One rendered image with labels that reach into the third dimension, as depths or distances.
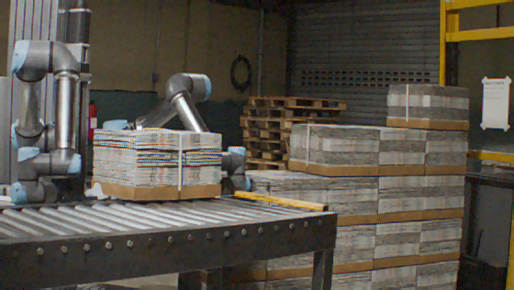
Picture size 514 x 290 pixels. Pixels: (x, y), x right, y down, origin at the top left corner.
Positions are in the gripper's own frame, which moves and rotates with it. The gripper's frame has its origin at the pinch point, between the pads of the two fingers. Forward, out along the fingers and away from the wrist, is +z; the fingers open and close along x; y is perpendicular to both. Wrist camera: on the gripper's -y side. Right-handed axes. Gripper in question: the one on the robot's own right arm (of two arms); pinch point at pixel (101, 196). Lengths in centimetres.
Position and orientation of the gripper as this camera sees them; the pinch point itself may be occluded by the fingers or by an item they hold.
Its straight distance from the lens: 252.4
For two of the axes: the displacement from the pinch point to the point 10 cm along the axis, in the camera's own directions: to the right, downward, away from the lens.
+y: 0.0, -10.0, 0.0
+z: 7.3, 0.0, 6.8
